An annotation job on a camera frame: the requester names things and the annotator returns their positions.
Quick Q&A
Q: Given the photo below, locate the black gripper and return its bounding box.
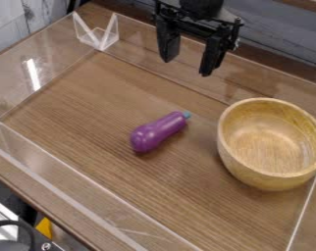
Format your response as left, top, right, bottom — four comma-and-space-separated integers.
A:
155, 0, 243, 76

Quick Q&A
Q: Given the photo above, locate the clear acrylic corner bracket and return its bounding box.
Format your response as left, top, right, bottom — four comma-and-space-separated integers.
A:
72, 13, 119, 51

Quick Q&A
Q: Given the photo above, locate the light wooden bowl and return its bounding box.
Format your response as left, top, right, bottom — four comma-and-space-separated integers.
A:
218, 98, 316, 191

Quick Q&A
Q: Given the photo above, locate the clear acrylic tray wall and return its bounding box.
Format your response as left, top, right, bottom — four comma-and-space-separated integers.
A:
0, 4, 316, 251

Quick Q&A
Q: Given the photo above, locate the black cable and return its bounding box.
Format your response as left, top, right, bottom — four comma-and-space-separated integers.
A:
0, 220, 37, 251

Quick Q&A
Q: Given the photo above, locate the yellow object under table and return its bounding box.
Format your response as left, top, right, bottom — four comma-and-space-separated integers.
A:
36, 218, 52, 239

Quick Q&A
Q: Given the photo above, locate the purple toy eggplant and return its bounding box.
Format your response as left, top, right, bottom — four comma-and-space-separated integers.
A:
129, 111, 191, 153

